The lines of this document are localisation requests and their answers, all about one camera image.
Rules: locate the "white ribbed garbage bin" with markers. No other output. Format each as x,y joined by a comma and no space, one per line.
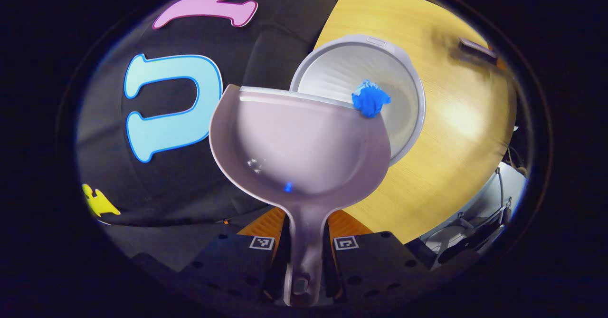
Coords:
332,71

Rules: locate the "dark blue paper ball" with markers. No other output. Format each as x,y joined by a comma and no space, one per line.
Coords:
370,103

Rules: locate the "black stand leg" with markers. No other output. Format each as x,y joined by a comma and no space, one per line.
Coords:
470,244

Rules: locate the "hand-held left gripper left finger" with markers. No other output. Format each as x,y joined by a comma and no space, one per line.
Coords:
228,263

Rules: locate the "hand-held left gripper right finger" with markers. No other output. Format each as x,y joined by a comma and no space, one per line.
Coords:
375,263

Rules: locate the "pink plastic dustpan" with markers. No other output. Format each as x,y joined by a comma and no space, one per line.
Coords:
304,137

